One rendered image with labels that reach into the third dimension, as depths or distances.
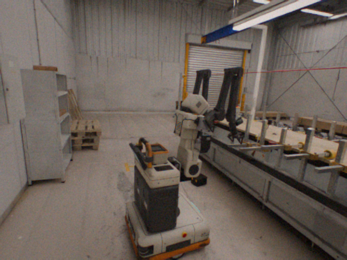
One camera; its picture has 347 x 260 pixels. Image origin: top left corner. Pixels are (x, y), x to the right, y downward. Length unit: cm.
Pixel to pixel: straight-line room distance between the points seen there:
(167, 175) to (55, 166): 206
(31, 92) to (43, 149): 76
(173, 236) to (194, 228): 20
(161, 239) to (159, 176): 54
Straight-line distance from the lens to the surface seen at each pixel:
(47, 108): 310
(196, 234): 197
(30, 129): 320
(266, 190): 276
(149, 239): 181
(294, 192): 223
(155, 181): 156
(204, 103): 175
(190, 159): 181
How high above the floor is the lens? 147
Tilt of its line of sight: 14 degrees down
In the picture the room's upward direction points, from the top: 3 degrees clockwise
